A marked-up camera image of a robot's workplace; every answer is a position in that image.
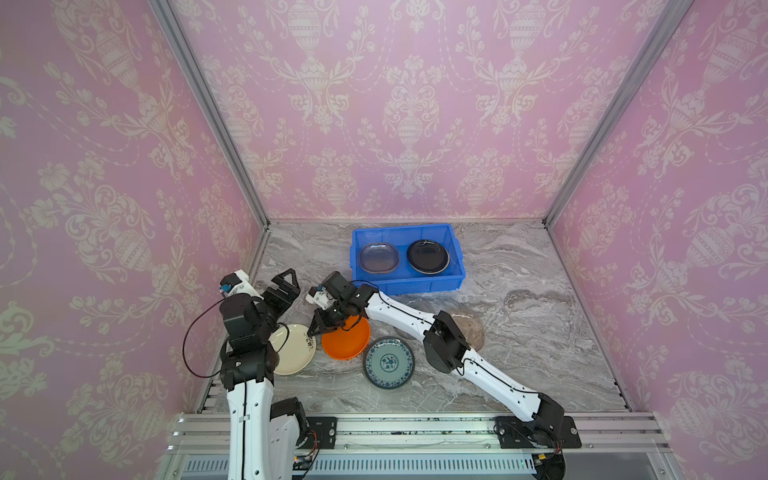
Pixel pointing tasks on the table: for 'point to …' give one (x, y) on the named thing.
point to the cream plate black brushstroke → (294, 346)
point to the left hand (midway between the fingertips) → (288, 280)
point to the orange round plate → (350, 341)
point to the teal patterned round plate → (389, 362)
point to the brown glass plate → (472, 330)
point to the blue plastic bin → (406, 280)
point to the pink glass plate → (379, 258)
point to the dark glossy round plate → (428, 257)
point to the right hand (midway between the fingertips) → (310, 334)
